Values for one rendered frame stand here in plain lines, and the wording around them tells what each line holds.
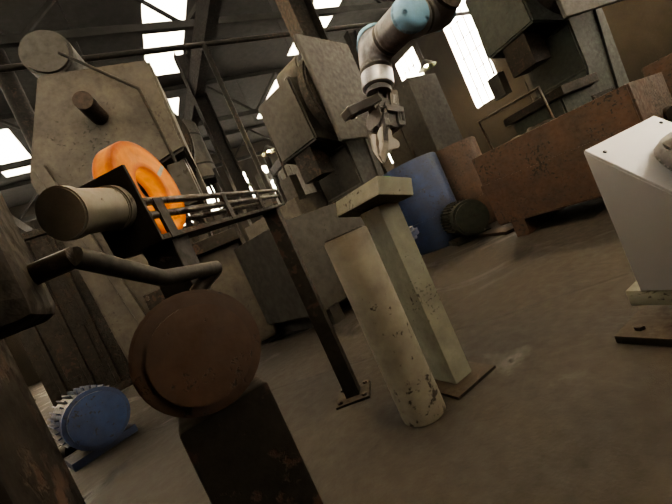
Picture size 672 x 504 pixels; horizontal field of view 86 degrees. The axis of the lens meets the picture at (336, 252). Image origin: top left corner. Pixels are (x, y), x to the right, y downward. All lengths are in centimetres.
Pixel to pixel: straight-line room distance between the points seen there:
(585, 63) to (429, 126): 186
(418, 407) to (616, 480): 40
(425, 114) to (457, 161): 140
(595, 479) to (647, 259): 49
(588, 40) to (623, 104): 336
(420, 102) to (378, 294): 439
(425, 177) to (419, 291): 255
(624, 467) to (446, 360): 45
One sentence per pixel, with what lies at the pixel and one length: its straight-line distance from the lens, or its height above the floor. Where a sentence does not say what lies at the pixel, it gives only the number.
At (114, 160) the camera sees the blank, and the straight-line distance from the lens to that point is 59.
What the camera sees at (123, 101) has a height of 202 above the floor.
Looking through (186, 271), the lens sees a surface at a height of 56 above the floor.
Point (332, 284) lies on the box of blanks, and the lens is 237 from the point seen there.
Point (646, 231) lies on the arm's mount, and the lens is 102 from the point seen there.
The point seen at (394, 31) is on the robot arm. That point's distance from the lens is 106.
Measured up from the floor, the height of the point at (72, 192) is 68.
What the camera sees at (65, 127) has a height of 197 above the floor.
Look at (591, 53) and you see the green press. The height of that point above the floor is 125.
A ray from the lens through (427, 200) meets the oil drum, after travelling 348.
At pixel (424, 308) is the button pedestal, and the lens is 103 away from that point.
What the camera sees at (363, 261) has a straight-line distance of 87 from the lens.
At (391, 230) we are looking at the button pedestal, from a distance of 99.
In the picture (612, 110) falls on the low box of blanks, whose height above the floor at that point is 53.
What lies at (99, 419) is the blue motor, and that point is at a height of 18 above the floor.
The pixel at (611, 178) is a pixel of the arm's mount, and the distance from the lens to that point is 100.
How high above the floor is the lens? 52
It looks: 2 degrees down
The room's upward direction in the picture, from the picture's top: 24 degrees counter-clockwise
